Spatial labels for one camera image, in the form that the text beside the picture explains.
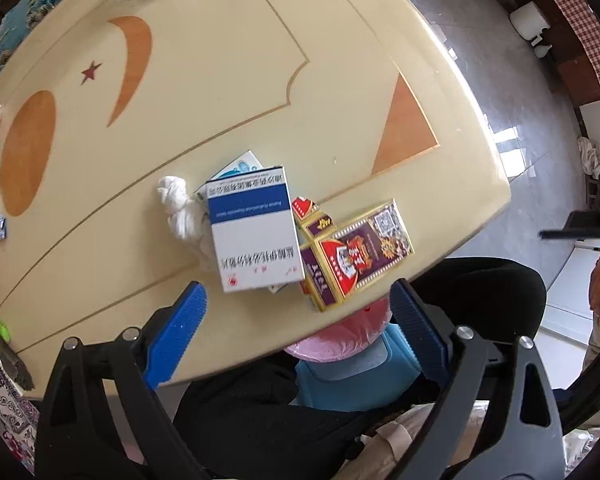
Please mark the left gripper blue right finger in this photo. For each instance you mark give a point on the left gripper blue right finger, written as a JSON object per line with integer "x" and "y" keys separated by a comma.
{"x": 417, "y": 322}

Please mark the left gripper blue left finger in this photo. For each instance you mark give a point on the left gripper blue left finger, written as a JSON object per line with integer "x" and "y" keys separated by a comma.
{"x": 175, "y": 330}

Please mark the pink lined trash bin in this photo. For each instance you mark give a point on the pink lined trash bin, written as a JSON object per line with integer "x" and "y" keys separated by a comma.
{"x": 360, "y": 363}

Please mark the white blue medicine box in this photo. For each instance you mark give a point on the white blue medicine box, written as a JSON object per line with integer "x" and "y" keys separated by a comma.
{"x": 253, "y": 231}

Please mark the crumpled white tissue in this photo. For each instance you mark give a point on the crumpled white tissue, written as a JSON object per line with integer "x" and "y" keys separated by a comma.
{"x": 188, "y": 219}

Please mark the purple red cigarette box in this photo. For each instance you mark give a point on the purple red cigarette box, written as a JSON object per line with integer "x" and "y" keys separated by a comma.
{"x": 354, "y": 256}

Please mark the grey crumpled cloth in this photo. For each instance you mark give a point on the grey crumpled cloth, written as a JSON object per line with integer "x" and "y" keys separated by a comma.
{"x": 15, "y": 367}

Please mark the small purple cigarette pack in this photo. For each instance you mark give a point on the small purple cigarette pack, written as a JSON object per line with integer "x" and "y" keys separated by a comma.
{"x": 310, "y": 220}

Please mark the light blue flat packet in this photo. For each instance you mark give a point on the light blue flat packet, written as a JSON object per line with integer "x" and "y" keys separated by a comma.
{"x": 246, "y": 162}

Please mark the green bottle cap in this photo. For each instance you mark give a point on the green bottle cap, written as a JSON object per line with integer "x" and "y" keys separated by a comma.
{"x": 4, "y": 332}

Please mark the patterned bench cover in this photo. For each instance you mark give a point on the patterned bench cover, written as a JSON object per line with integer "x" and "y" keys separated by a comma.
{"x": 18, "y": 424}

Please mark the white electric kettle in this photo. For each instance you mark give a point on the white electric kettle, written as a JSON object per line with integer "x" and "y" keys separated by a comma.
{"x": 530, "y": 23}

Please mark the cream coffee table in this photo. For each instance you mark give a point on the cream coffee table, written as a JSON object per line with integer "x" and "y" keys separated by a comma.
{"x": 357, "y": 100}

